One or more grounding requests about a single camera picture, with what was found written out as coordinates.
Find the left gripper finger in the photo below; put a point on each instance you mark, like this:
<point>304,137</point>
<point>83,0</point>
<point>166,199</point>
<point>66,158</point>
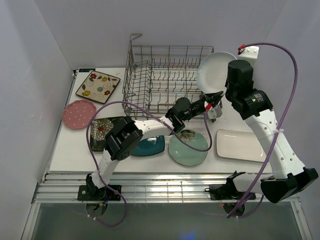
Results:
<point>217,100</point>
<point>212,95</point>

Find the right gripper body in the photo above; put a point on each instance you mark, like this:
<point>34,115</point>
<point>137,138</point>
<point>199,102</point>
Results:
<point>228,92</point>

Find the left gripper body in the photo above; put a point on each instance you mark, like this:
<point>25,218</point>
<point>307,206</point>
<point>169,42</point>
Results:
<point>197,107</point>

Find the white oval plate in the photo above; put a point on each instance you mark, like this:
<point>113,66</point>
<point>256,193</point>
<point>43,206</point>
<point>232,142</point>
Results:
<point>212,72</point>

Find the green round flower plate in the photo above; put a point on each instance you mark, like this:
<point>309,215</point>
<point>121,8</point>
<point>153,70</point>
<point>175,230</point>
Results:
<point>185,155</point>

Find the teal square plate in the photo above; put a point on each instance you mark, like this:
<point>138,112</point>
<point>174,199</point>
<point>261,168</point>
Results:
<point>150,147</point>

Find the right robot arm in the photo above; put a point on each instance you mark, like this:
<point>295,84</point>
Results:
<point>289,175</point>

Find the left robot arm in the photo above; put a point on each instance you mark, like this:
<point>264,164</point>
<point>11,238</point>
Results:
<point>121,141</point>

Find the white rectangular plate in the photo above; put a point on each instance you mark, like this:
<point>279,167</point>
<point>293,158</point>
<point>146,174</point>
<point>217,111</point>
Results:
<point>239,145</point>

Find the black floral square plate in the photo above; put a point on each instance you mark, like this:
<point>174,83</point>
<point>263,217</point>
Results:
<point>99,128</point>

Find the cream square flower plate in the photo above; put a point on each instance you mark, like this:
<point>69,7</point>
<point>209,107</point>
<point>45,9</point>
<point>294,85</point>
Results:
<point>98,87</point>

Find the pink dotted round plate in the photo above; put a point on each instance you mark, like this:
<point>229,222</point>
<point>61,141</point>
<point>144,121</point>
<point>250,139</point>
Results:
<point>78,114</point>

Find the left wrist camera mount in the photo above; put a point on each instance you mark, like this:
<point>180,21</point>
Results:
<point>213,112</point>

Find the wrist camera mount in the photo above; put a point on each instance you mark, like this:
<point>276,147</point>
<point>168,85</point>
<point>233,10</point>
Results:
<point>213,112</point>
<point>249,54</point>

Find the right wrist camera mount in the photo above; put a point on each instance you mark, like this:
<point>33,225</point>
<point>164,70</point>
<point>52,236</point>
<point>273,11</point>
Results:
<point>249,54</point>

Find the grey wire dish rack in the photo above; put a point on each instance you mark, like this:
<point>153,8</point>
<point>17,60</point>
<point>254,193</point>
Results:
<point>156,76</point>

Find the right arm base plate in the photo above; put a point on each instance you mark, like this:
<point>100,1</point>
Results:
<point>223,192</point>

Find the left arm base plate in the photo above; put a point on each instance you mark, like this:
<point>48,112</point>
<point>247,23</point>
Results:
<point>102,194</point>

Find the aluminium table frame rail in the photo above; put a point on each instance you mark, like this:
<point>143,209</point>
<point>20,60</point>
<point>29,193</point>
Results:
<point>136,188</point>

